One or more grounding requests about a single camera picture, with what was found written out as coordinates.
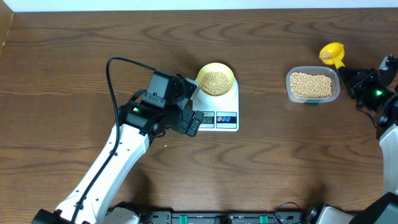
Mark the soybeans in bowl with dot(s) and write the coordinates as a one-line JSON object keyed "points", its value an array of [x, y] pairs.
{"points": [[215, 83]]}

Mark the pale yellow bowl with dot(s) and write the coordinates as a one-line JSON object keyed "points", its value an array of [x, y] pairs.
{"points": [[216, 67]]}

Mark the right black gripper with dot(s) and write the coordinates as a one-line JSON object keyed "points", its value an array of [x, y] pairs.
{"points": [[354, 84]]}

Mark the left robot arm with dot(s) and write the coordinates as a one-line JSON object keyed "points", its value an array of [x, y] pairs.
{"points": [[146, 116]]}

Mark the cardboard box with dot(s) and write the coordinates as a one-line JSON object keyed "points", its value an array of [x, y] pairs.
{"points": [[6, 17]]}

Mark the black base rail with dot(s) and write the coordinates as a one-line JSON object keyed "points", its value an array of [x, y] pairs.
{"points": [[202, 216]]}

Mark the white digital kitchen scale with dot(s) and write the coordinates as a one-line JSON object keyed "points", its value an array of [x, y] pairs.
{"points": [[221, 113]]}

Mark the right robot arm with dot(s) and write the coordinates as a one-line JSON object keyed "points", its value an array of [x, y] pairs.
{"points": [[383, 210]]}

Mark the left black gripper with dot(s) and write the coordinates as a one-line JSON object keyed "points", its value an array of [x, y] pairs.
{"points": [[183, 126]]}

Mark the clear plastic container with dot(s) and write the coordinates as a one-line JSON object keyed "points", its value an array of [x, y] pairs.
{"points": [[313, 70]]}

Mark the yellow measuring scoop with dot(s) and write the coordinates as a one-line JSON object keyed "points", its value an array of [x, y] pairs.
{"points": [[333, 54]]}

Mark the soybeans pile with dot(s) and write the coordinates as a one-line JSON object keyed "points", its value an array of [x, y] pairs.
{"points": [[310, 86]]}

